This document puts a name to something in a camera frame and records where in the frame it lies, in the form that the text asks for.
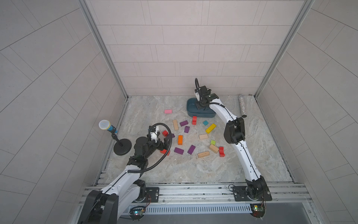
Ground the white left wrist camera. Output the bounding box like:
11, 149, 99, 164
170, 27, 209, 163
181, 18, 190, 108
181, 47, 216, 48
149, 126, 159, 143

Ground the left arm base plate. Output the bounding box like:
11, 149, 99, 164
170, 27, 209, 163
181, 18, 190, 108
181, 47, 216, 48
134, 187, 160, 203

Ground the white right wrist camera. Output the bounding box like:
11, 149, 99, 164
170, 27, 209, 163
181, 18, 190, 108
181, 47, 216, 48
195, 89, 201, 101

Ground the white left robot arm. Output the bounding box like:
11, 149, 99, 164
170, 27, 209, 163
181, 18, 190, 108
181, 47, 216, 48
77, 136, 172, 224

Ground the tan long brick lower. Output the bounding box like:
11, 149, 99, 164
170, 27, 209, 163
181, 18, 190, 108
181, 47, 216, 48
197, 151, 210, 158

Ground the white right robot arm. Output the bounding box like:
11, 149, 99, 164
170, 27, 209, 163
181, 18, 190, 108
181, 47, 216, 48
195, 79, 272, 201

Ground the red cube brick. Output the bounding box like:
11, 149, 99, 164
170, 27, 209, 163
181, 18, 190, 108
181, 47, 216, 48
162, 131, 169, 137

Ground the red arch brick lower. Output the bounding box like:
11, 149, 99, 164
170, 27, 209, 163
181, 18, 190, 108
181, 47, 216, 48
219, 147, 225, 157

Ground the yellow brick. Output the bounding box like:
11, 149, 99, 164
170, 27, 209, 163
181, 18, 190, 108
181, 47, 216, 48
206, 124, 216, 134

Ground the red brick lower left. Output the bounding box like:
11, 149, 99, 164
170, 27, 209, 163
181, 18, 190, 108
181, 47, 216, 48
160, 149, 170, 156

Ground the microphone on black stand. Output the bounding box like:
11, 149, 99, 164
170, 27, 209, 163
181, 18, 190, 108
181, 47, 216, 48
98, 119, 132, 156

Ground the purple brick small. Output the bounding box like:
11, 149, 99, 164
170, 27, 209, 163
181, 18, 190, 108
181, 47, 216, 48
184, 126, 190, 133

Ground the orange brick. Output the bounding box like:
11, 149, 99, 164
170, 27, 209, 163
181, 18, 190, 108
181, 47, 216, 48
178, 135, 183, 145

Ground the glitter silver cylinder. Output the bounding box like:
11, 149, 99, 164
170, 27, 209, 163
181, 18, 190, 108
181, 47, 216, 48
238, 94, 247, 118

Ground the red arch brick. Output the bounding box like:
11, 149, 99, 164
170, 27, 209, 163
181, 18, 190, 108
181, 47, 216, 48
219, 147, 225, 157
192, 116, 197, 125

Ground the red arch brick upper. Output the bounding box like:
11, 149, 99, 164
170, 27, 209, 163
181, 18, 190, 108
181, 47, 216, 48
192, 116, 197, 125

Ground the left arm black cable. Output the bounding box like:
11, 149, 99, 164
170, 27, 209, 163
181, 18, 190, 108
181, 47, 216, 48
127, 122, 173, 174

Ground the teal storage bin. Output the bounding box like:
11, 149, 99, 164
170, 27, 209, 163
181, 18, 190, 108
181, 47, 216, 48
186, 98, 216, 118

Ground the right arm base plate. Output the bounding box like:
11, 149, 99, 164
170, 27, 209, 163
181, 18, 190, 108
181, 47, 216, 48
230, 185, 272, 202

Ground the tan brick right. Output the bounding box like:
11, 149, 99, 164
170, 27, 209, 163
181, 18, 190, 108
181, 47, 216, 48
209, 144, 219, 154

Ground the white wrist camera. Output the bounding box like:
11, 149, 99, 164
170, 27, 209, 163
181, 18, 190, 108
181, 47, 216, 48
195, 89, 201, 101
149, 126, 159, 143

